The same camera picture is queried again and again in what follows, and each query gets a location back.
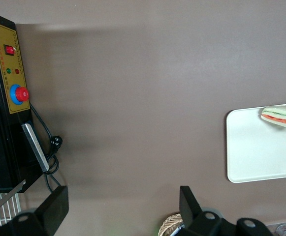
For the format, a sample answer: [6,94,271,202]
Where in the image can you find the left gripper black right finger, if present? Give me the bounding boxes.
[179,185,237,236]

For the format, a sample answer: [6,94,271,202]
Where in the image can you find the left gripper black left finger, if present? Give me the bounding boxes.
[8,185,70,236]

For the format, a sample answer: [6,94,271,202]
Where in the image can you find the beige plastic tray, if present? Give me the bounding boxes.
[225,101,286,184]

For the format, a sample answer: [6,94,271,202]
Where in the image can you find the light wicker basket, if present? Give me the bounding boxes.
[158,213,186,236]

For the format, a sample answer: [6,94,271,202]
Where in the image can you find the silver metal strip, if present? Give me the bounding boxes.
[0,179,27,220]

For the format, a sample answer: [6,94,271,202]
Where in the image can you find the wrapped triangle sandwich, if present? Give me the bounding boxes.
[260,103,286,130]

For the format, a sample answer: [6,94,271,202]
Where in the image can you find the black sealing machine yellow panel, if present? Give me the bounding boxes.
[0,9,42,195]

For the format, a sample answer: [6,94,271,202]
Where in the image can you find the white wire rack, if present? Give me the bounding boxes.
[0,192,23,226]

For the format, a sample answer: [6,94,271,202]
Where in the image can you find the silver machine handle bar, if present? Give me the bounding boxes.
[21,122,50,173]

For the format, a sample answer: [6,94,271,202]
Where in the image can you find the black machine power cable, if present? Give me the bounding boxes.
[29,102,63,194]

